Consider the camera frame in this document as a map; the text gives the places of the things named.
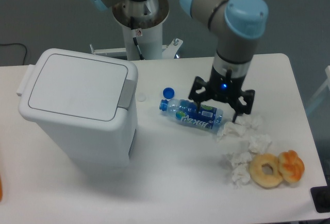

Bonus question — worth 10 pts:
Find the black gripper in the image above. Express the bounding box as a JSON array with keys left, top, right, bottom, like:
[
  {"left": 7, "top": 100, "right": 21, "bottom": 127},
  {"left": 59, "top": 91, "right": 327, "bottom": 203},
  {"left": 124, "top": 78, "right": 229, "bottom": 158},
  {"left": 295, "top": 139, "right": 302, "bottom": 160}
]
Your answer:
[{"left": 188, "top": 67, "right": 255, "bottom": 123}]

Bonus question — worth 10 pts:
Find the white push-lid trash can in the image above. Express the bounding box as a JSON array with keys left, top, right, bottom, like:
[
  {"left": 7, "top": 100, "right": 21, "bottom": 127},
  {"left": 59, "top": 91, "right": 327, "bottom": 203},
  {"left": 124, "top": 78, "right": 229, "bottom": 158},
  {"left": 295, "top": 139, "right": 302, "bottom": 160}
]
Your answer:
[{"left": 16, "top": 48, "right": 138, "bottom": 166}]

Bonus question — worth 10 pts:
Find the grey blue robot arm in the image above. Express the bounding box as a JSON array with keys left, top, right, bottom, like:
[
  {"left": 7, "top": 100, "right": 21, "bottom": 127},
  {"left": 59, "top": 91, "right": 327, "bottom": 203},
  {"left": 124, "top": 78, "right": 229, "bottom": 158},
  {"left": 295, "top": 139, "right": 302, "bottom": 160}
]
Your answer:
[{"left": 91, "top": 0, "right": 269, "bottom": 116}]

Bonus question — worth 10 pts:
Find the blue plastic water bottle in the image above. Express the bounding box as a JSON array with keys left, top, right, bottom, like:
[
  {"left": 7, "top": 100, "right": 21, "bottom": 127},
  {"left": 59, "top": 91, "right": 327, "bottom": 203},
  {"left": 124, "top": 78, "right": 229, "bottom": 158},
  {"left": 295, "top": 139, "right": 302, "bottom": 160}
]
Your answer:
[{"left": 159, "top": 99, "right": 223, "bottom": 133}]

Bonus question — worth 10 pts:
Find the crumpled tissue near bottle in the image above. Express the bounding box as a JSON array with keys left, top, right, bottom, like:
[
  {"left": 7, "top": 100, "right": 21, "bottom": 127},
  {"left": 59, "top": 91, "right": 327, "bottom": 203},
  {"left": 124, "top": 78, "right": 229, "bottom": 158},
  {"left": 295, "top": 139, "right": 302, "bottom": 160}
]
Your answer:
[{"left": 216, "top": 115, "right": 263, "bottom": 141}]

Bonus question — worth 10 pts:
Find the blue bottle cap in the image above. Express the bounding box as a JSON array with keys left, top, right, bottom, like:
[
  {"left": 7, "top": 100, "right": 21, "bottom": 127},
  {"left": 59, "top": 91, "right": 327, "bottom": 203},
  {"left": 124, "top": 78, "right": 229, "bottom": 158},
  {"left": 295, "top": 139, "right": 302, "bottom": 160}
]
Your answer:
[{"left": 162, "top": 87, "right": 175, "bottom": 99}]

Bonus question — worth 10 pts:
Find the crumpled tissue middle right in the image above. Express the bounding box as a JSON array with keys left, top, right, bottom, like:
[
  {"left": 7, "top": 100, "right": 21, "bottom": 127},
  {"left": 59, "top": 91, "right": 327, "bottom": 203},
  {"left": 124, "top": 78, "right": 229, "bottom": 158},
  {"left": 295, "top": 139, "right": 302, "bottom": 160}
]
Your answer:
[{"left": 248, "top": 134, "right": 272, "bottom": 154}]

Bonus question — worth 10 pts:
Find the crumpled tissue lower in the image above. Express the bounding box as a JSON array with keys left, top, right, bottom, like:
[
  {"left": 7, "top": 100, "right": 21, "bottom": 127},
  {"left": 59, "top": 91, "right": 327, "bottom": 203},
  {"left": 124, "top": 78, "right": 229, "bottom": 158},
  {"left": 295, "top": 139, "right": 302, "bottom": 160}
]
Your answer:
[{"left": 223, "top": 151, "right": 252, "bottom": 188}]

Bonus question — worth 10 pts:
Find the twisted orange bread roll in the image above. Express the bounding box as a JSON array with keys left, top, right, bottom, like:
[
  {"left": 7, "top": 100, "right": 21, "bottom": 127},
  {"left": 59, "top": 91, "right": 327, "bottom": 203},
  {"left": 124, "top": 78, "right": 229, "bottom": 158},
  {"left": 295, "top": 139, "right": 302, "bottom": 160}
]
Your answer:
[{"left": 278, "top": 150, "right": 305, "bottom": 183}]

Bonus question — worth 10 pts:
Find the black device at edge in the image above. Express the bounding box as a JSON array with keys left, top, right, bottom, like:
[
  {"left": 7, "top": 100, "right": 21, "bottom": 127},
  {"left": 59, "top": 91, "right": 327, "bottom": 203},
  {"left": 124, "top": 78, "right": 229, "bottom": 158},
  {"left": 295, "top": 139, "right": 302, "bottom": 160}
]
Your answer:
[{"left": 310, "top": 186, "right": 329, "bottom": 213}]

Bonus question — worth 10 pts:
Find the ring donut bread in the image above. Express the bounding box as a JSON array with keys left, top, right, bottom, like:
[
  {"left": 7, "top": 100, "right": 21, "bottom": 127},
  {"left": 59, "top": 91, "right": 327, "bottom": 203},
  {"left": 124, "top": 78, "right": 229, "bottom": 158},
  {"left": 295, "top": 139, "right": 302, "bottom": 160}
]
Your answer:
[{"left": 249, "top": 153, "right": 283, "bottom": 188}]

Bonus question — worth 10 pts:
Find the white frame right edge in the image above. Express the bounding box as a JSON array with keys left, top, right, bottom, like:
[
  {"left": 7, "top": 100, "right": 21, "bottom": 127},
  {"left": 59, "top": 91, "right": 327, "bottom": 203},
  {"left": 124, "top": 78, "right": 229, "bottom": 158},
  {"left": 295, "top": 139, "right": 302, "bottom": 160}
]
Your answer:
[{"left": 305, "top": 65, "right": 329, "bottom": 116}]

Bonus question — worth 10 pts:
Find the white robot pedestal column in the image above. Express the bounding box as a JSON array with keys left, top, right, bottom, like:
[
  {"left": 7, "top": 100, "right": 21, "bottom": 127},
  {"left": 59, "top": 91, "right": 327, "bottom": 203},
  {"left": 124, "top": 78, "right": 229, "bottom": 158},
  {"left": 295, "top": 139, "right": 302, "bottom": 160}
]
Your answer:
[{"left": 112, "top": 0, "right": 169, "bottom": 61}]

